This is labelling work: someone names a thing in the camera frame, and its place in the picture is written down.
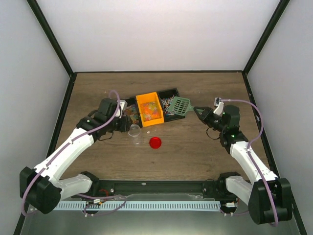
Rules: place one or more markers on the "light blue slotted cable duct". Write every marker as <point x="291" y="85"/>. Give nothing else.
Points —
<point x="141" y="206"/>

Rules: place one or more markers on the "clear plastic jar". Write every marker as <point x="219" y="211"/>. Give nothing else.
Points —
<point x="134" y="134"/>

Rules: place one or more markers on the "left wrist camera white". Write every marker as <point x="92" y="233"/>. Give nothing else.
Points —
<point x="122" y="106"/>

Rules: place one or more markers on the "black bin with popsicle candies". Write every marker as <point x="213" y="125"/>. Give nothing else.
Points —
<point x="130" y="112"/>

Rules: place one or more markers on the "green slotted plastic scoop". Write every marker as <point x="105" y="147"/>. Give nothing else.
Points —
<point x="180" y="106"/>

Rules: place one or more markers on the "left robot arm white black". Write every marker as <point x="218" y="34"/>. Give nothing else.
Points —
<point x="42" y="186"/>

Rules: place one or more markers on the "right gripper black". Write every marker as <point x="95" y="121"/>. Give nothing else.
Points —
<point x="207" y="112"/>

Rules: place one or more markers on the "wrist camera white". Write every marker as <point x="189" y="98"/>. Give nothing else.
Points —
<point x="218" y="105"/>
<point x="122" y="106"/>

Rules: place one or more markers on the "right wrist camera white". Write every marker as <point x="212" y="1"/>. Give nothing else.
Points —
<point x="218" y="105"/>

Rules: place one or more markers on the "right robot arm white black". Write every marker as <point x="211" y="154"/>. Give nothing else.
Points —
<point x="267" y="196"/>

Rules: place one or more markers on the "orange bin with gummies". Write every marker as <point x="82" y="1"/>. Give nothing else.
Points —
<point x="150" y="109"/>

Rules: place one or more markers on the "red round lid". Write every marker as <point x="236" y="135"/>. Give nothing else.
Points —
<point x="155" y="142"/>

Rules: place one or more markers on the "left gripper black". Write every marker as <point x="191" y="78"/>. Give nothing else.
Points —
<point x="125" y="126"/>

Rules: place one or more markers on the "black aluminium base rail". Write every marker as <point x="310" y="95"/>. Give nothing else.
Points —
<point x="207" y="188"/>

